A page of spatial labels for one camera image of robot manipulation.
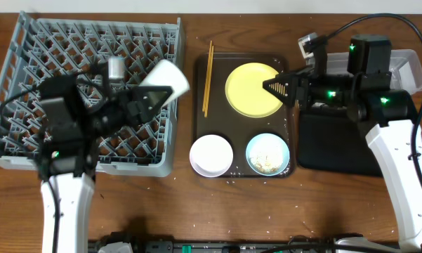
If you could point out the grey dish rack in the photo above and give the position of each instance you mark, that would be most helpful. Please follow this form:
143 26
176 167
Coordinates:
42 48

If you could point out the clear plastic bin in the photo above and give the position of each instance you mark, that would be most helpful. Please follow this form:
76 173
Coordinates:
379 69

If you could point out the pink bowl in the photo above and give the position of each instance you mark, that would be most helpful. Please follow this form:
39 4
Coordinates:
211 156

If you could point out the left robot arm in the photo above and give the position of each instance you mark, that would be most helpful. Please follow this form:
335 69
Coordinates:
68 149

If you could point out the wooden chopstick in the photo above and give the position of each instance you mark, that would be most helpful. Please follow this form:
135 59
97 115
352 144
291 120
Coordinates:
207 75
208 87

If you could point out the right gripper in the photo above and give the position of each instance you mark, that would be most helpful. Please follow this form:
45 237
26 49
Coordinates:
294 81

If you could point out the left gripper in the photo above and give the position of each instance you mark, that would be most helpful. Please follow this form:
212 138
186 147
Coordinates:
133 108

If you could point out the light blue bowl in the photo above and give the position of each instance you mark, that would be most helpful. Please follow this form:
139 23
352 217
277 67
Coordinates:
268 154

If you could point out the dark brown serving tray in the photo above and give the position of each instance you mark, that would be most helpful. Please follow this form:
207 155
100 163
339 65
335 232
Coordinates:
225 121

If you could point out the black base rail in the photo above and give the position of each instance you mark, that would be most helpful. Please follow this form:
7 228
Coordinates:
124 242

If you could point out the white cup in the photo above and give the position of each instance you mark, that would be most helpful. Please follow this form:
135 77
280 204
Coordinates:
165 73

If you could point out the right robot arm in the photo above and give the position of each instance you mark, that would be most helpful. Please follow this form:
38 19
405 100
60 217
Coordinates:
357 124

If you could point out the yellow plate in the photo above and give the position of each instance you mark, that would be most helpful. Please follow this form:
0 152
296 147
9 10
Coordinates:
245 93

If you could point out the black tray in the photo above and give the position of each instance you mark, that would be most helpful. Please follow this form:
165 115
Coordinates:
329 141

